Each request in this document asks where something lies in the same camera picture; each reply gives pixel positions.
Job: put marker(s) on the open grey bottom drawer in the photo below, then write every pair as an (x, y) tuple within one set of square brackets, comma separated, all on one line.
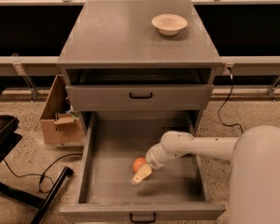
[(105, 193)]

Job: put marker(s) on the grey drawer cabinet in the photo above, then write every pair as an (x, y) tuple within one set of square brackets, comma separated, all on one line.
[(114, 43)]

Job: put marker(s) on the orange fruit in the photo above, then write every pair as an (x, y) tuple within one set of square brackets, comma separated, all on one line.
[(137, 163)]

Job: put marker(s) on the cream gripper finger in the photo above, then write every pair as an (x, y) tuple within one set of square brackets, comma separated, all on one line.
[(143, 172)]

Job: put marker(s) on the closed grey middle drawer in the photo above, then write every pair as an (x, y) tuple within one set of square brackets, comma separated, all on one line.
[(116, 97)]

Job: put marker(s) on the black stand leg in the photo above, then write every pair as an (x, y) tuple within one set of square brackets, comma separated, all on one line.
[(44, 205)]

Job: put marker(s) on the black drawer handle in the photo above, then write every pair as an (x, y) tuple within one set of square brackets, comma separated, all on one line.
[(140, 97), (142, 219)]

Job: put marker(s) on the black middle drawer handle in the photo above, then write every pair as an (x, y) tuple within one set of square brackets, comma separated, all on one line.
[(140, 97)]

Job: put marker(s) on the cardboard box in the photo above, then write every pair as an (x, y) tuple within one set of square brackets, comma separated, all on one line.
[(58, 123)]

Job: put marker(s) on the white bowl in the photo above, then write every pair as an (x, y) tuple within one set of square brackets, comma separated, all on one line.
[(169, 24)]

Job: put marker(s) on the black bottom drawer handle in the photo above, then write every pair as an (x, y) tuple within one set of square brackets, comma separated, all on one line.
[(142, 219)]

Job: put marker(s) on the black tray cart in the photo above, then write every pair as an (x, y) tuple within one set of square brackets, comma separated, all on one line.
[(9, 139)]

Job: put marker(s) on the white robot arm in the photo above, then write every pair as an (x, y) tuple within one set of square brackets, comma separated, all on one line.
[(255, 168)]

